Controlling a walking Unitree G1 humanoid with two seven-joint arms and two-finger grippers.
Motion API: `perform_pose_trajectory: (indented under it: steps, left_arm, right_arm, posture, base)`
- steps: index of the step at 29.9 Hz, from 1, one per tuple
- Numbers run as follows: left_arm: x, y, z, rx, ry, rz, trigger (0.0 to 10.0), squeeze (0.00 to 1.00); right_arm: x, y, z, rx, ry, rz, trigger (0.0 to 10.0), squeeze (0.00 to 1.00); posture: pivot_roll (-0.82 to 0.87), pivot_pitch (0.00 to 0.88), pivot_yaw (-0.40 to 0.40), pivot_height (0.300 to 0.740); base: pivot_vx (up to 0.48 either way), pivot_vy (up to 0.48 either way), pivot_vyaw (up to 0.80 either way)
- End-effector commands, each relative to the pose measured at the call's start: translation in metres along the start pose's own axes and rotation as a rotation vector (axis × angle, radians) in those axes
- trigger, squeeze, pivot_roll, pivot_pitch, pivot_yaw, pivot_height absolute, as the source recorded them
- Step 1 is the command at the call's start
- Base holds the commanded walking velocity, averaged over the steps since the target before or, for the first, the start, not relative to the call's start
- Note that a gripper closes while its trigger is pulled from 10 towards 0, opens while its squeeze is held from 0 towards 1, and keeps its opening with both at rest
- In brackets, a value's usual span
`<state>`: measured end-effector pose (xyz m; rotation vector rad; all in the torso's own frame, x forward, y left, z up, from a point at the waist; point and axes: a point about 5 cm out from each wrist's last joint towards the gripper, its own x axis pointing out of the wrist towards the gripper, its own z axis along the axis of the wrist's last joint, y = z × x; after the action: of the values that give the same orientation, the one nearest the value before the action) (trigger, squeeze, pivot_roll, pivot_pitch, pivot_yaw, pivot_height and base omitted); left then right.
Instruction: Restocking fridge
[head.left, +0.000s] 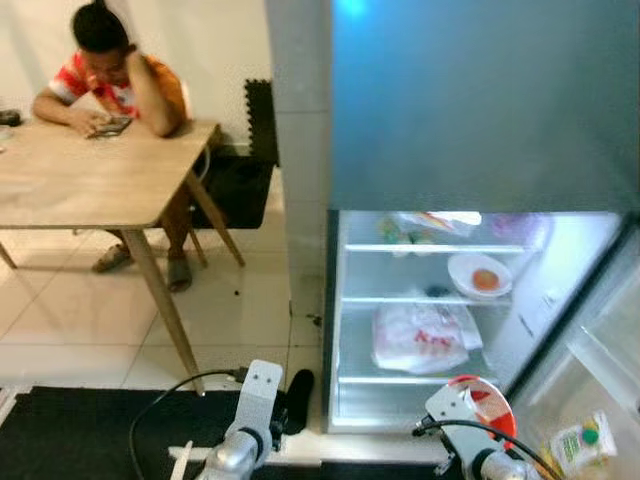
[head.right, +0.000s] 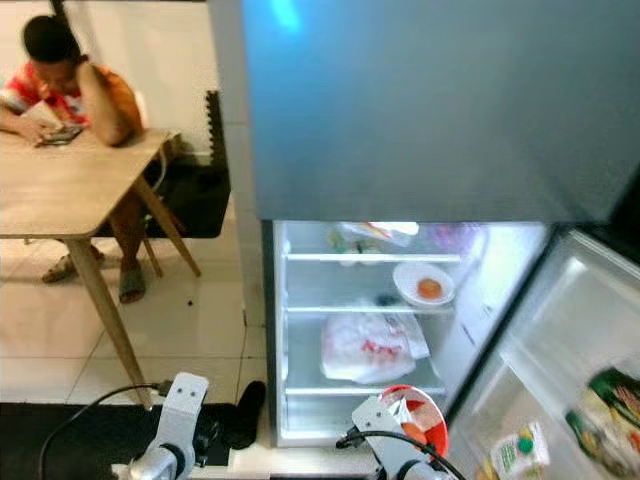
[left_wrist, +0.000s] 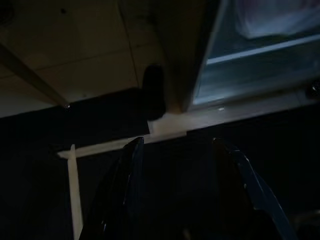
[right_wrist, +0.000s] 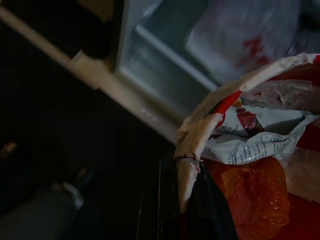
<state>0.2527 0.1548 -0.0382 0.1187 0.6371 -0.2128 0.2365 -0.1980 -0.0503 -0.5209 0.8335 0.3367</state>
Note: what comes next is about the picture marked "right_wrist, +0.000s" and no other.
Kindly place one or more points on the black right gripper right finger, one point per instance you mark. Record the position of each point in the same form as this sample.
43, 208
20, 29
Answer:
210, 215

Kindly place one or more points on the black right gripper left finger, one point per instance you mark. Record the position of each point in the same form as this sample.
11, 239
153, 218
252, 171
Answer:
162, 205

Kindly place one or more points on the red white paper bucket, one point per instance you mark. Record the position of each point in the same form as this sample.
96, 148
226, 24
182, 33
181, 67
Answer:
190, 140

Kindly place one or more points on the clear fridge crisper drawer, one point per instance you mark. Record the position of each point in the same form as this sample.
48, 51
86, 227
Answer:
155, 62

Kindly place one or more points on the stainless steel fridge cabinet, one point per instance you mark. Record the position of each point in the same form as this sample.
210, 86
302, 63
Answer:
100, 75

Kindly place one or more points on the orange plastic bag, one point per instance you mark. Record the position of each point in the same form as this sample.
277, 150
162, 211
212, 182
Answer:
255, 200

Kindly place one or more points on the white ketchup sachet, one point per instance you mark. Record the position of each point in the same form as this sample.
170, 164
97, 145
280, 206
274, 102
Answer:
250, 150
240, 117

